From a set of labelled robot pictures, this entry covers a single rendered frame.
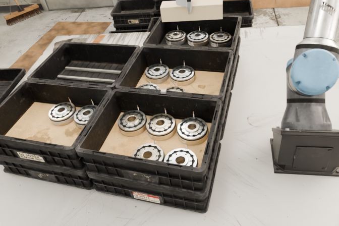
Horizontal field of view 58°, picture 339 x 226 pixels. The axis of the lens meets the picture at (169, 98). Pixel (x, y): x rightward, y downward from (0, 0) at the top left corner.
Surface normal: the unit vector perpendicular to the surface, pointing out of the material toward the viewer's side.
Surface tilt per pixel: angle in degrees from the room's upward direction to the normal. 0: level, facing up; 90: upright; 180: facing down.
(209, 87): 0
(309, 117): 29
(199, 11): 90
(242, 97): 0
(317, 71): 54
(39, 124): 0
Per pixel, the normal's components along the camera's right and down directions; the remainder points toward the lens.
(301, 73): -0.29, 0.08
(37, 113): -0.11, -0.76
